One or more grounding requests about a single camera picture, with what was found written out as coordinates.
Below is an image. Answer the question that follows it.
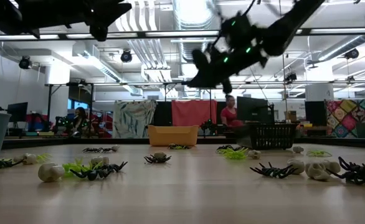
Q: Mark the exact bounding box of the red low partition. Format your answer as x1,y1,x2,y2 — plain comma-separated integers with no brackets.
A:
26,112,113,138

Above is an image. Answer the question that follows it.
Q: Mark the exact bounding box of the black background rig frame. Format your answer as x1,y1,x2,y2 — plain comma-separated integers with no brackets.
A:
45,81,213,138

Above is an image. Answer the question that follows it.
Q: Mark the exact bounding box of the yellow plastic bin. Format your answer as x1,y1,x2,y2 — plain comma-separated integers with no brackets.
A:
148,124,199,147

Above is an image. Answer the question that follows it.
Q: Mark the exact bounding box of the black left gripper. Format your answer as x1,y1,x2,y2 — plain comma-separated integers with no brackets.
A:
65,0,132,42

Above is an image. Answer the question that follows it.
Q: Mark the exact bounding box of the colourful patchwork quilt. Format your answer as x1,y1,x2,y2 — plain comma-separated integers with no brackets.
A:
325,98,365,139

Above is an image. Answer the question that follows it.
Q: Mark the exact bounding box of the person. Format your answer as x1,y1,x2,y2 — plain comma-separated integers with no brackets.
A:
220,95,244,128
73,107,88,134

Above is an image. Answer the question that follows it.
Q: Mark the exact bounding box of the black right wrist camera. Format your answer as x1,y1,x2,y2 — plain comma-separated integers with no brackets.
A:
191,49,209,69

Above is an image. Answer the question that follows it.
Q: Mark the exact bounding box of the silver ventilation duct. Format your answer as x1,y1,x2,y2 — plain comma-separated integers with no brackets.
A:
171,0,220,63

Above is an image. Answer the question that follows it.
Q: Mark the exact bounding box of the red hanging cloth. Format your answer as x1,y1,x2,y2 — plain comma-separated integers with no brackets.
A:
171,99,218,127

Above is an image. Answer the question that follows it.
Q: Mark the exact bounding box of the black overhead crossbar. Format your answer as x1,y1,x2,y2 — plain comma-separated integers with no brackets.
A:
0,27,365,41

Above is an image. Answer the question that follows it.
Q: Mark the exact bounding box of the black computer monitor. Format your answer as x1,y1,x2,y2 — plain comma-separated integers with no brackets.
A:
304,100,328,127
6,101,29,123
237,96,276,124

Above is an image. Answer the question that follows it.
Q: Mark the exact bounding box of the black mesh basket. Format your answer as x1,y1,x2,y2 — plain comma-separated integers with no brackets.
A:
234,123,298,150

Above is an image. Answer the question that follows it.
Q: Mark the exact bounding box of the thin vertical pole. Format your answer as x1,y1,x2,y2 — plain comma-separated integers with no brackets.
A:
280,52,288,125

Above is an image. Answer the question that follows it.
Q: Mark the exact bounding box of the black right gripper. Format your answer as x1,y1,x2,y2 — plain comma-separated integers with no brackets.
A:
187,15,264,94

